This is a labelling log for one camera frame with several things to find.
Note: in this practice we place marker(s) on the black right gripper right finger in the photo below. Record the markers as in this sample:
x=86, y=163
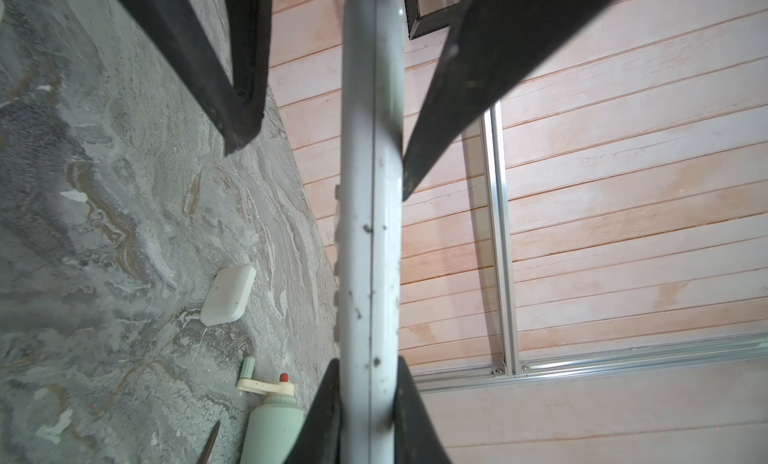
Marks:
x=416, y=440

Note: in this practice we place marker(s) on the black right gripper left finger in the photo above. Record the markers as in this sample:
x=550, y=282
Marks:
x=318, y=441

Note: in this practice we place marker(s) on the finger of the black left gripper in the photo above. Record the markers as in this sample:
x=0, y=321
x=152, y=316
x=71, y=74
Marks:
x=235, y=105
x=492, y=45

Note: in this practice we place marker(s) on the black yellow handled screwdriver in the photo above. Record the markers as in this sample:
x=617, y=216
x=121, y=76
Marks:
x=208, y=448

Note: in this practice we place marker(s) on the mint green pencil sharpener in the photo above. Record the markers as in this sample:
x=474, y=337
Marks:
x=273, y=426

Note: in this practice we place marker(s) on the black wire mesh basket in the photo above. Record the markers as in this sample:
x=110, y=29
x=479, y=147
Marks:
x=427, y=16

